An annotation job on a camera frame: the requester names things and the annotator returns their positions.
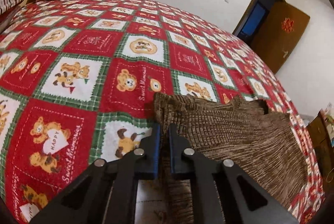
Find red patchwork bear bedspread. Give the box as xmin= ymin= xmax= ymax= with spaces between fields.
xmin=1 ymin=0 xmax=324 ymax=223

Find dark door frame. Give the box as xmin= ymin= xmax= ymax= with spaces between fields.
xmin=233 ymin=0 xmax=286 ymax=46

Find brown wooden door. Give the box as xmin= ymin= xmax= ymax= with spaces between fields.
xmin=251 ymin=2 xmax=310 ymax=74

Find brown knitted sweater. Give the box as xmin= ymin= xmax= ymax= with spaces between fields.
xmin=153 ymin=92 xmax=307 ymax=223

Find wooden bedside furniture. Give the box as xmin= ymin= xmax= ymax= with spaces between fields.
xmin=307 ymin=103 xmax=333 ymax=193

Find red double-happiness door decal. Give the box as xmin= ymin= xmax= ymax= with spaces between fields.
xmin=281 ymin=17 xmax=294 ymax=33

